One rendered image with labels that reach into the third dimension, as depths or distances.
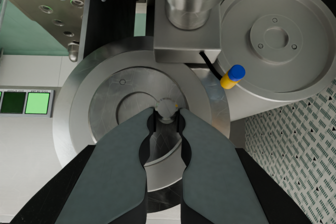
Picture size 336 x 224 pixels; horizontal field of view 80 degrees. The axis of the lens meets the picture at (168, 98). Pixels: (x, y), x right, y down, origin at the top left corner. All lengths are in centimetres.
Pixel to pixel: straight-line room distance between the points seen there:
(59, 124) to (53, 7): 31
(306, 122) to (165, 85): 18
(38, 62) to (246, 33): 348
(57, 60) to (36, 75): 37
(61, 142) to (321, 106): 25
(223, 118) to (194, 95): 3
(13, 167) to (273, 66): 57
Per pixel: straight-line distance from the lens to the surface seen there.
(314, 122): 27
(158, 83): 15
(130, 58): 18
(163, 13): 16
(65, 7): 45
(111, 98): 16
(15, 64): 378
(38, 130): 59
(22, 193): 61
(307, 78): 22
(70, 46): 59
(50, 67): 348
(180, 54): 16
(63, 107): 19
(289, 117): 30
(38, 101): 59
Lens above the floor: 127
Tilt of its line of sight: 12 degrees down
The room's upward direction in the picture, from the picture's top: 179 degrees counter-clockwise
